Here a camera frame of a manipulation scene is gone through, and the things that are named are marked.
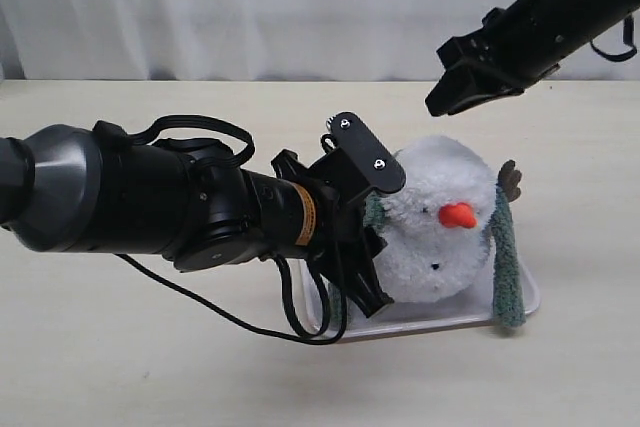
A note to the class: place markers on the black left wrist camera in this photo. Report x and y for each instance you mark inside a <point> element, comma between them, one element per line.
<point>358,162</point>

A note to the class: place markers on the white plush snowman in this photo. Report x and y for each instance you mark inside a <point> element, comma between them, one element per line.
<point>447,162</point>

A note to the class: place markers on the white plastic tray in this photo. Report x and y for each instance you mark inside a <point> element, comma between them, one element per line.
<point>469,308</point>

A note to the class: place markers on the teal fuzzy scarf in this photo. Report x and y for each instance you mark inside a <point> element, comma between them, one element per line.
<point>437,241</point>

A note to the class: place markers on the white curtain backdrop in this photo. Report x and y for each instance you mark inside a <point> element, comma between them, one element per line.
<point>235,40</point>

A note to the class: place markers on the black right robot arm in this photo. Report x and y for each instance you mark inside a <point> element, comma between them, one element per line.
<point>574,23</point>

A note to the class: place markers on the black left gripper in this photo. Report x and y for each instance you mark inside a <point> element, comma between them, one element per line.
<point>343,244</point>

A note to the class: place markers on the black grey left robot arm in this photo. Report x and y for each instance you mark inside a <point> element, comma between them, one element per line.
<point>180,190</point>

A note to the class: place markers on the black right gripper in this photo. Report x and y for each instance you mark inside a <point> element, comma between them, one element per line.
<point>504,57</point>

